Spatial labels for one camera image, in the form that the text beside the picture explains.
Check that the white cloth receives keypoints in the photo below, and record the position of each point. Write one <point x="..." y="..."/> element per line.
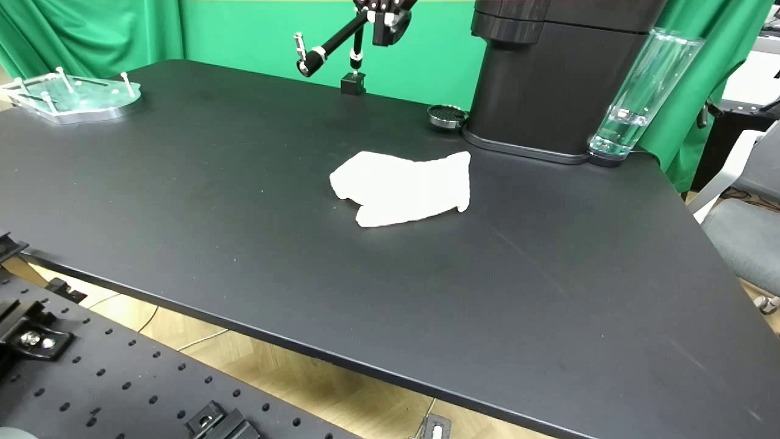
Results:
<point x="406" y="186"/>

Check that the black articulated stand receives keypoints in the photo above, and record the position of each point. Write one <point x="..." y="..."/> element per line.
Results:
<point x="331" y="48"/>

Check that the black round cap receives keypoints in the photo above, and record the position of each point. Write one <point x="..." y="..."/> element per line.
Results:
<point x="446" y="118"/>

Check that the metal floor outlet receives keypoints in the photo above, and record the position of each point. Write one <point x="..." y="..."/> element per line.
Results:
<point x="435" y="427"/>

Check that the small black clamp block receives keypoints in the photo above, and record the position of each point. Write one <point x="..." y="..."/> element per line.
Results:
<point x="223" y="422"/>

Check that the clear plastic cup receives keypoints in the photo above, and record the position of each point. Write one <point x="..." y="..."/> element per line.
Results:
<point x="643" y="88"/>

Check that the white plastic screw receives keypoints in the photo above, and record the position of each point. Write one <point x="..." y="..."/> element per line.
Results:
<point x="127" y="82"/>
<point x="61" y="77"/>
<point x="44" y="102"/>

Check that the black perforated breadboard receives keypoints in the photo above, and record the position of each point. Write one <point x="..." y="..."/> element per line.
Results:
<point x="123" y="381"/>

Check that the clear acrylic plate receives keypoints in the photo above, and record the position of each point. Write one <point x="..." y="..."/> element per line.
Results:
<point x="76" y="97"/>

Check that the gray office chair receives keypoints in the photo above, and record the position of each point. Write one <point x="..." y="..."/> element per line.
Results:
<point x="744" y="235"/>

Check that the green curtain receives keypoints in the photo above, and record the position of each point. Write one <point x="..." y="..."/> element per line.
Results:
<point x="81" y="33"/>
<point x="723" y="40"/>

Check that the white desk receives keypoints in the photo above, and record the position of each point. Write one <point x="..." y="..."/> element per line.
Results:
<point x="756" y="77"/>

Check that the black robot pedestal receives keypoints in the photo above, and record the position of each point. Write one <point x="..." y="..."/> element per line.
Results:
<point x="538" y="88"/>

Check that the black bracket with silver screw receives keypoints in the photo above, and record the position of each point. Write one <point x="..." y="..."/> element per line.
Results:
<point x="33" y="338"/>

